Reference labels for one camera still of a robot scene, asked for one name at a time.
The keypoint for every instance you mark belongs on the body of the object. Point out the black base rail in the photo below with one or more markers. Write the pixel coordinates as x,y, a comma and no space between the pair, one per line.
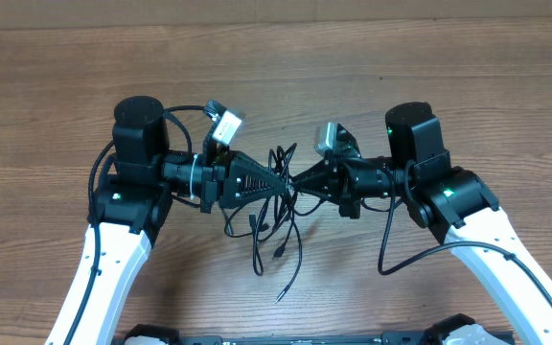
456,329

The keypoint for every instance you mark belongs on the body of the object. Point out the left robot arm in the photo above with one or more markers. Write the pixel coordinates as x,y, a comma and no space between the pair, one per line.
132,186

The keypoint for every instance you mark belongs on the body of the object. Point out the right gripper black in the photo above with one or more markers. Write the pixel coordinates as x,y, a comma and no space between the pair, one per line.
339,185

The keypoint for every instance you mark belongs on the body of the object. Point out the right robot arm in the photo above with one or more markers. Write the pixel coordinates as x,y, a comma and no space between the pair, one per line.
461,212

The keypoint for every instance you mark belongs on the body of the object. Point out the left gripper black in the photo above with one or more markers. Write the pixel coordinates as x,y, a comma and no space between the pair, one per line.
216,174

